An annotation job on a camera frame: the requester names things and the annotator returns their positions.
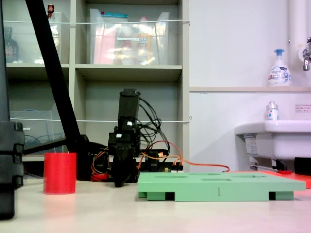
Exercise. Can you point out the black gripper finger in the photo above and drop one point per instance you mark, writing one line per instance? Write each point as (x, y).
(121, 172)

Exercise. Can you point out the red cylinder block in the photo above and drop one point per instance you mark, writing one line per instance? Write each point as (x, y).
(60, 173)

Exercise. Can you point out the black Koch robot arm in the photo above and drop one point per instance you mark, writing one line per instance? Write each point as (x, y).
(127, 106)

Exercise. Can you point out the green shape-hole board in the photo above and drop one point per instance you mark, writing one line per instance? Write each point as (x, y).
(218, 187)

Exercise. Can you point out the red table clamp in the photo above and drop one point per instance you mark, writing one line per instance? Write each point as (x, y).
(99, 176)

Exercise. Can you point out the green circuit board with connectors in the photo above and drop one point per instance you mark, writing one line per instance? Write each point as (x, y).
(173, 170)

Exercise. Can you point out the grey shelf unit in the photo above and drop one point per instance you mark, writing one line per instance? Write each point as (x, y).
(128, 72)

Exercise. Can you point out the clear plastic file tray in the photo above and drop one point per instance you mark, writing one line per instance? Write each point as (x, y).
(34, 128)

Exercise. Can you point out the clear plastic storage bin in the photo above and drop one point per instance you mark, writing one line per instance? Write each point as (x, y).
(128, 43)

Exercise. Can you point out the notched black stack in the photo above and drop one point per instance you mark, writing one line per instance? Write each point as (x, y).
(11, 155)

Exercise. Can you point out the dark vertical pole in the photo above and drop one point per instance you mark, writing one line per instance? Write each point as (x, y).
(3, 60)

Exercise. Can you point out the dark glass bottle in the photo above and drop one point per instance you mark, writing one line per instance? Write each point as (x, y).
(11, 48)

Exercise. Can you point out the small clear bottle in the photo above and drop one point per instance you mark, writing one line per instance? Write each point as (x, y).
(272, 112)

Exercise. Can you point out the red-capped bottle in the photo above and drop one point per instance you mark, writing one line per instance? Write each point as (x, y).
(50, 9)

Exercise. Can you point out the white sink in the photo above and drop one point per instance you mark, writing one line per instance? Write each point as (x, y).
(286, 140)

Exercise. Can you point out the white pump soap bottle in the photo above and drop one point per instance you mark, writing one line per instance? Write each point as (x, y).
(279, 72)

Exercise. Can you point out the metal faucet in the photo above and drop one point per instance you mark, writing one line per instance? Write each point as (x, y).
(306, 55)

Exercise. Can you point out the white wall pipe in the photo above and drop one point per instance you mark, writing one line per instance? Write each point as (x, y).
(297, 21)

